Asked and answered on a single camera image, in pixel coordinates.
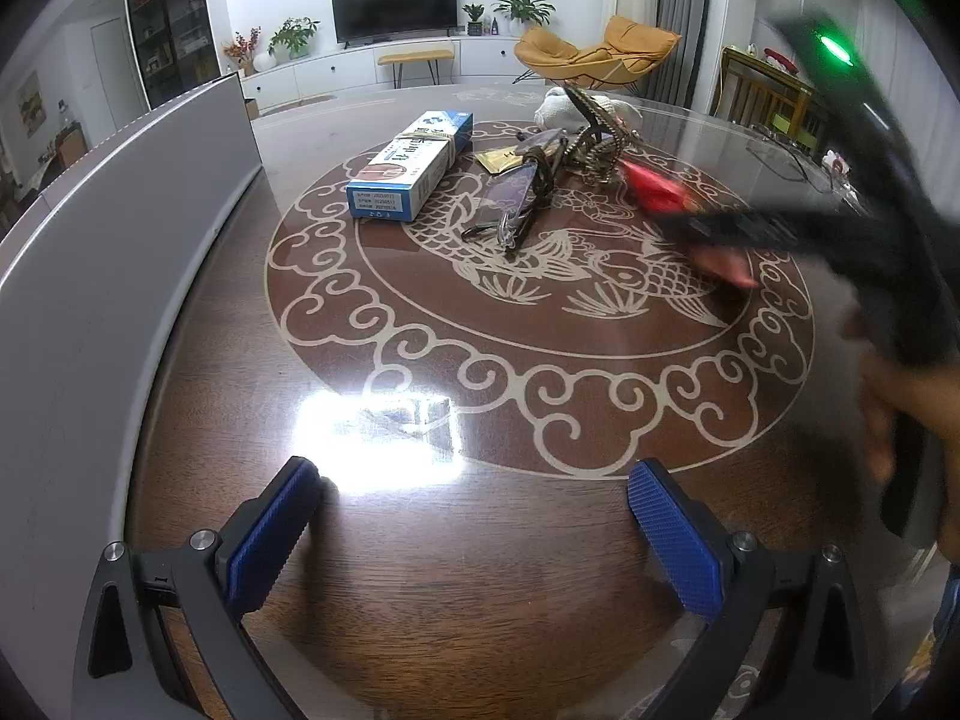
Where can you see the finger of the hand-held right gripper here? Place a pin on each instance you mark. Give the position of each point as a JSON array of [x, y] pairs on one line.
[[765, 229]]

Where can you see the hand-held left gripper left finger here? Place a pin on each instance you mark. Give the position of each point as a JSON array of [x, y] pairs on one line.
[[270, 532]]

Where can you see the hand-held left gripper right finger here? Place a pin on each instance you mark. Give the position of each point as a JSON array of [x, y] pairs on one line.
[[671, 540]]

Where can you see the white cloth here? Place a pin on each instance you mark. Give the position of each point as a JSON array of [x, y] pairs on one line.
[[553, 109]]

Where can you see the gold foil packet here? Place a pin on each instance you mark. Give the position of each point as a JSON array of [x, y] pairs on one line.
[[499, 160]]

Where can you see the large white cardboard box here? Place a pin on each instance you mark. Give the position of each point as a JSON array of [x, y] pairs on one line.
[[112, 277]]

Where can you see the blue and white carton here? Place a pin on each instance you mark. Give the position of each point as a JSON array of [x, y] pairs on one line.
[[405, 165]]

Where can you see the brown patterned desktop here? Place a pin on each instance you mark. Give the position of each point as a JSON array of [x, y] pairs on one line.
[[450, 585]]

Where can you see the person's right hand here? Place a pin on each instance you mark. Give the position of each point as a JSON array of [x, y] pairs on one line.
[[881, 405]]

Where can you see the grey curtain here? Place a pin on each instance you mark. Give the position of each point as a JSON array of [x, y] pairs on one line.
[[686, 7]]

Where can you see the yellow lounge chair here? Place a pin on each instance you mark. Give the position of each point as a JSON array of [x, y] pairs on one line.
[[577, 60]]

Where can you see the broad leaf potted plant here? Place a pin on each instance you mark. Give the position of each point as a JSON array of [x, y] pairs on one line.
[[525, 9]]

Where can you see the small potted plant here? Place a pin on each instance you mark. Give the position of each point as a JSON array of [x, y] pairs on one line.
[[474, 17]]

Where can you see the wooden bench with black legs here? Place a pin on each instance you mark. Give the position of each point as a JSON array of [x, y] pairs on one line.
[[416, 55]]

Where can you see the black television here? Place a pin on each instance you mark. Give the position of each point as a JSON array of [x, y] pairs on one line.
[[394, 7]]

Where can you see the white television cabinet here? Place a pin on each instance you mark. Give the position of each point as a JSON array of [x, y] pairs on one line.
[[322, 75]]

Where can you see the red flowers in vase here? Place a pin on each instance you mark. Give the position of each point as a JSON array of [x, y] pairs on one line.
[[244, 45]]

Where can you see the white door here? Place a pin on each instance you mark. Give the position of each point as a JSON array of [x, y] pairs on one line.
[[118, 67]]

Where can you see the bushy green potted plant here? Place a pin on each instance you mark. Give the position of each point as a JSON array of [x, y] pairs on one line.
[[294, 37]]

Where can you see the black glass display cabinet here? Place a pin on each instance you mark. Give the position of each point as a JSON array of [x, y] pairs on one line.
[[176, 15]]

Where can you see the thin frame eyeglasses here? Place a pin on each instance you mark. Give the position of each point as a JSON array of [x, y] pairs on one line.
[[757, 132]]

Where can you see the framed wall painting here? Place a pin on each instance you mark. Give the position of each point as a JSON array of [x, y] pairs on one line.
[[31, 105]]

